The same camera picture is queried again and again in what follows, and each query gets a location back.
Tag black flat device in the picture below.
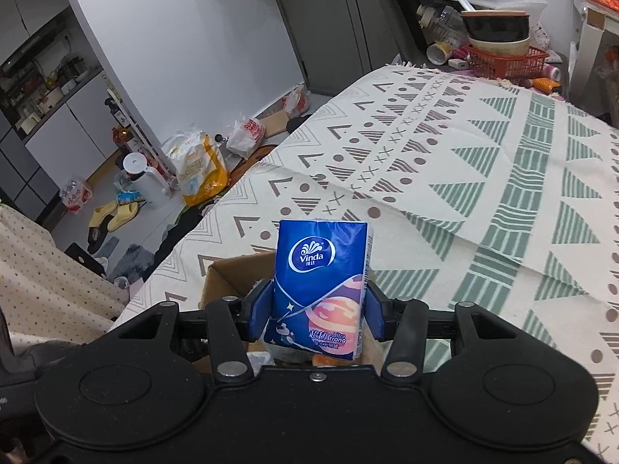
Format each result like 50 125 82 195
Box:
64 242 109 276

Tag flat cardboard piece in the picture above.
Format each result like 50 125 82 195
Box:
261 111 291 138

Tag grey door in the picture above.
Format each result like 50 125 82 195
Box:
263 0 402 97

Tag black slipper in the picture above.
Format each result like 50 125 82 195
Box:
87 225 119 254

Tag orange bottle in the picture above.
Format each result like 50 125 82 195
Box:
112 126 133 155

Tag clear plastic bottle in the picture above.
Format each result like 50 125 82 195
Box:
417 4 467 44

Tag white and orange plastic bag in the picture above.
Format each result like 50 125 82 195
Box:
282 84 310 118

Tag cream bowl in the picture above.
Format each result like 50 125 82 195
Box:
467 34 532 56

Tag grey cloth on floor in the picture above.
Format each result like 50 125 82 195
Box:
112 244 156 281

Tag white plastic bag red print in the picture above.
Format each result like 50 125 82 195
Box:
226 113 267 159

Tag yellow slipper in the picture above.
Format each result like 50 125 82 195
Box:
88 201 119 228
107 201 141 233

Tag patterned cream blanket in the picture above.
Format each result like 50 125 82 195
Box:
113 62 619 450

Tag white narrow rack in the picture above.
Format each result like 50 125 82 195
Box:
101 70 171 189

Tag red label bottle pack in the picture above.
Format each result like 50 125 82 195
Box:
60 181 92 216

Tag yellow and white bag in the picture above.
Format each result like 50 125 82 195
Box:
162 130 230 206

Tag dotted cream tablecloth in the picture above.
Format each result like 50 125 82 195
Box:
0 203 129 344

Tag black spray bottle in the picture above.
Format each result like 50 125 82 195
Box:
105 97 124 129

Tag white desk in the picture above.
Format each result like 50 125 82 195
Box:
568 0 619 107

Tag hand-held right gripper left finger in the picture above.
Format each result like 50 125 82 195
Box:
104 278 275 382

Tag white kitchen cabinets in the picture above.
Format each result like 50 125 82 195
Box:
0 70 121 208

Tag white kettle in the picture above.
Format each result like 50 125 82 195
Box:
122 152 170 210

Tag blue tissue pack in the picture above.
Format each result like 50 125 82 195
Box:
263 219 377 362

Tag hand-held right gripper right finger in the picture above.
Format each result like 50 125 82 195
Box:
365 280 533 379

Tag red plastic basket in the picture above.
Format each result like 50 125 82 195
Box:
467 44 549 83

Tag brown cardboard box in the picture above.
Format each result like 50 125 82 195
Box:
196 246 388 373

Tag tape roll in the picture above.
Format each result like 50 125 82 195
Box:
426 41 455 65

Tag dark clothing on floor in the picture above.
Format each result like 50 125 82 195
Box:
155 203 214 262

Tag white dotted cloth bag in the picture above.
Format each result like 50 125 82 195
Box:
529 19 564 63

